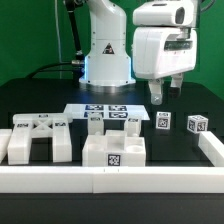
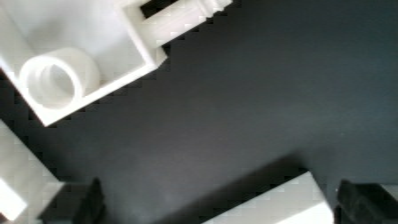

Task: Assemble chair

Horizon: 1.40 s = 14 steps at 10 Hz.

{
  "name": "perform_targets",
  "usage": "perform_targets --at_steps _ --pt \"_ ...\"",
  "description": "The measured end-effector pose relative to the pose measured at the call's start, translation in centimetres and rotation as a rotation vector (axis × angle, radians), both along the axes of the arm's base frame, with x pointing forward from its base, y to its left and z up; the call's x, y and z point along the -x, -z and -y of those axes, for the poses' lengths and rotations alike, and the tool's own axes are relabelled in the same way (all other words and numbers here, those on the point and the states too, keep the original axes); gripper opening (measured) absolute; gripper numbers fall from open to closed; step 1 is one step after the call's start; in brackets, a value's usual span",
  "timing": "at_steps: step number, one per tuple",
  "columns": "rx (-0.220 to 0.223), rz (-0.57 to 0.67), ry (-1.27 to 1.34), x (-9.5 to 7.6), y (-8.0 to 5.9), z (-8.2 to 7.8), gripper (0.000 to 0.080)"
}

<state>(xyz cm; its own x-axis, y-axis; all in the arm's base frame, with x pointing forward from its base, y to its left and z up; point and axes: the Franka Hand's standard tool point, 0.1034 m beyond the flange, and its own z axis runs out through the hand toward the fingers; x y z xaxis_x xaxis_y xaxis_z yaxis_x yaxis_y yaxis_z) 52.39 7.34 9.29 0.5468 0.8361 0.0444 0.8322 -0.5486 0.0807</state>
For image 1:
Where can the white sheet with tags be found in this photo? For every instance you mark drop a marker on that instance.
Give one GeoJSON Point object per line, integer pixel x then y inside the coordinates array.
{"type": "Point", "coordinates": [108, 111]}

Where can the white chair seat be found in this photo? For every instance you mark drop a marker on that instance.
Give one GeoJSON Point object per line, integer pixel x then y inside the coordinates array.
{"type": "Point", "coordinates": [114, 149]}

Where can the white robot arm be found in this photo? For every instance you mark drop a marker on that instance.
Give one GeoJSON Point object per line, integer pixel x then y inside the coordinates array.
{"type": "Point", "coordinates": [108, 68]}

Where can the white chair back frame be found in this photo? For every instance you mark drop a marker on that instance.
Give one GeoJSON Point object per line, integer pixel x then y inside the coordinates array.
{"type": "Point", "coordinates": [40, 125]}

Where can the white front fence bar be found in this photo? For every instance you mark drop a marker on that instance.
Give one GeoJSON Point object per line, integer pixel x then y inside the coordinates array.
{"type": "Point", "coordinates": [51, 179]}

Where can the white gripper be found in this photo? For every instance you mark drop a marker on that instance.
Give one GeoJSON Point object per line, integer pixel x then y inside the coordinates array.
{"type": "Point", "coordinates": [159, 52]}

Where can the white left fence bar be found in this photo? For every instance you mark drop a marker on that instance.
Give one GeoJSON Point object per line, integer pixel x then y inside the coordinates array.
{"type": "Point", "coordinates": [5, 135]}

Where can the white right fence bar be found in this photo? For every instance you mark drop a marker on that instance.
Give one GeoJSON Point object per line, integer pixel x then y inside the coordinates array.
{"type": "Point", "coordinates": [212, 147]}

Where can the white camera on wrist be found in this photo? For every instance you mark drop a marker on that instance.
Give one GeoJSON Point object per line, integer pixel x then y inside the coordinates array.
{"type": "Point", "coordinates": [164, 13]}

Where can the white tagged cube nut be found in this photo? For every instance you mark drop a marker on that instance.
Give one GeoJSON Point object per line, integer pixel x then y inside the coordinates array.
{"type": "Point", "coordinates": [197, 123]}
{"type": "Point", "coordinates": [163, 120]}

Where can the white fence bar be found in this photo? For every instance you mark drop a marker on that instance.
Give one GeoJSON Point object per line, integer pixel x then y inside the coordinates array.
{"type": "Point", "coordinates": [212, 147]}
{"type": "Point", "coordinates": [5, 135]}
{"type": "Point", "coordinates": [51, 179]}

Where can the white tagged cube nut right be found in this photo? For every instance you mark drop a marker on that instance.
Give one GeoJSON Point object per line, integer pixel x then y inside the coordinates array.
{"type": "Point", "coordinates": [197, 123]}

